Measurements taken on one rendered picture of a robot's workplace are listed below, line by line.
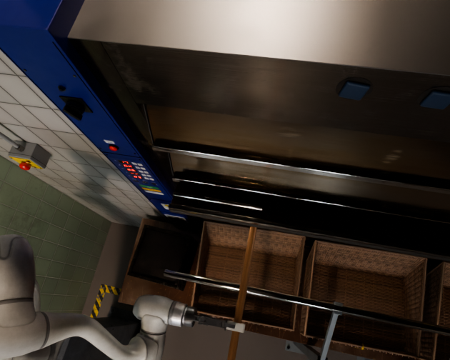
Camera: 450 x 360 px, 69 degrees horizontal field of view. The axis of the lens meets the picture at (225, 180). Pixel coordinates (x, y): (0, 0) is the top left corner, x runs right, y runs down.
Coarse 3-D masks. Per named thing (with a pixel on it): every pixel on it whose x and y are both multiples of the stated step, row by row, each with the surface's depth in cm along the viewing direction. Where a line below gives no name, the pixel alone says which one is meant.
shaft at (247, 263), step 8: (248, 240) 137; (248, 248) 136; (248, 256) 134; (248, 264) 133; (248, 272) 132; (248, 280) 132; (240, 288) 130; (240, 296) 129; (240, 304) 128; (240, 312) 127; (240, 320) 126; (232, 336) 124; (232, 344) 123; (232, 352) 122
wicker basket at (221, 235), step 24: (216, 240) 195; (240, 240) 189; (264, 240) 182; (288, 240) 177; (216, 264) 195; (240, 264) 194; (264, 264) 193; (288, 264) 191; (216, 288) 190; (264, 288) 188; (288, 288) 187; (216, 312) 185; (264, 312) 183; (288, 312) 182
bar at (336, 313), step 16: (176, 272) 138; (224, 288) 134; (256, 288) 133; (304, 304) 129; (320, 304) 128; (336, 304) 128; (336, 320) 131; (384, 320) 125; (400, 320) 124; (304, 352) 176
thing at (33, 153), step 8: (24, 144) 128; (32, 144) 127; (16, 152) 127; (24, 152) 126; (32, 152) 126; (40, 152) 130; (48, 152) 134; (16, 160) 129; (24, 160) 127; (32, 160) 126; (40, 160) 131; (48, 160) 135; (40, 168) 133
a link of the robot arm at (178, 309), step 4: (172, 304) 128; (176, 304) 128; (180, 304) 129; (184, 304) 129; (172, 308) 127; (176, 308) 127; (180, 308) 127; (184, 308) 128; (172, 312) 126; (176, 312) 126; (180, 312) 126; (184, 312) 127; (172, 316) 126; (176, 316) 126; (180, 316) 125; (168, 320) 126; (172, 320) 126; (176, 320) 125; (180, 320) 125; (172, 324) 127; (176, 324) 126; (180, 324) 126
